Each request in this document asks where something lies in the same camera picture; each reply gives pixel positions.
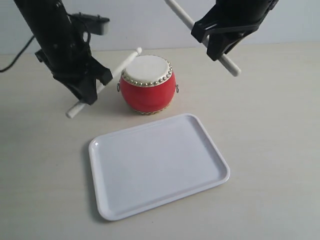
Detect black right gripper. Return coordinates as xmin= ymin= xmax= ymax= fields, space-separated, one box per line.
xmin=191 ymin=0 xmax=275 ymax=61

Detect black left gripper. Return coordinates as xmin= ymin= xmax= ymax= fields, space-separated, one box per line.
xmin=35 ymin=50 xmax=113 ymax=105

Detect white wooden drumstick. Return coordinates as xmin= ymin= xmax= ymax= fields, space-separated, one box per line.
xmin=163 ymin=0 xmax=242 ymax=77
xmin=65 ymin=46 xmax=143 ymax=119

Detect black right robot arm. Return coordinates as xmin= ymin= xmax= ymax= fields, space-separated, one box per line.
xmin=191 ymin=0 xmax=278 ymax=61

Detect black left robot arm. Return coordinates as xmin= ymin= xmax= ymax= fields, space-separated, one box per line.
xmin=15 ymin=0 xmax=113 ymax=105

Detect small red drum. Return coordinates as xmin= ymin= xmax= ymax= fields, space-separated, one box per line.
xmin=117 ymin=55 xmax=180 ymax=115

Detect white plastic tray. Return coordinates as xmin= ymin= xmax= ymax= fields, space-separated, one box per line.
xmin=88 ymin=113 xmax=230 ymax=221

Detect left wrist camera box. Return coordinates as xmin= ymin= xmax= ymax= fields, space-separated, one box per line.
xmin=71 ymin=12 xmax=110 ymax=36

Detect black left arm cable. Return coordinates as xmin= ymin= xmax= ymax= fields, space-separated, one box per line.
xmin=0 ymin=34 xmax=36 ymax=74

